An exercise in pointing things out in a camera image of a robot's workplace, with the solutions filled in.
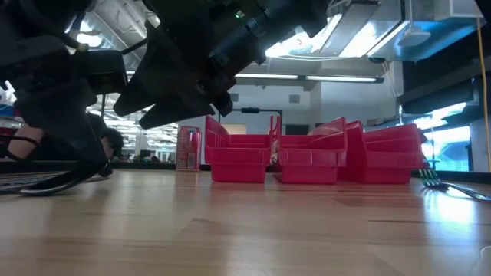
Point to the black rig frame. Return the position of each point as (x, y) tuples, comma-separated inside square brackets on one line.
[(103, 105)]

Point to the grey wall vent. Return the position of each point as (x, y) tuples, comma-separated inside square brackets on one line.
[(234, 97), (294, 98)]

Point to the red plastic bin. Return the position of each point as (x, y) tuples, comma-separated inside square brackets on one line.
[(238, 161), (387, 153), (310, 161)]

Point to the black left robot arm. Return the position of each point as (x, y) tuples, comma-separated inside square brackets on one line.
[(38, 15)]

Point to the long LED light bar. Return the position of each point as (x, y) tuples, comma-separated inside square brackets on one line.
[(337, 78)]

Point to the person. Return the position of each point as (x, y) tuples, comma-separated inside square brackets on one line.
[(23, 147)]

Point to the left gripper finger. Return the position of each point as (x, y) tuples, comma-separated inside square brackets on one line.
[(73, 122)]

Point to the black doorway frame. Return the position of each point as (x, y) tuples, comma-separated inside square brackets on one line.
[(268, 110)]

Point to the white ceiling device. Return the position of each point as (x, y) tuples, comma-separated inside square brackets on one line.
[(414, 38)]

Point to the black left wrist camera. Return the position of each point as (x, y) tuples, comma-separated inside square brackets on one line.
[(101, 71)]

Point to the silver ventilation duct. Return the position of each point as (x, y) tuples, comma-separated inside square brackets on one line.
[(115, 23)]

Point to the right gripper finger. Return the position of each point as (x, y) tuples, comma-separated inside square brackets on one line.
[(176, 113), (157, 80)]

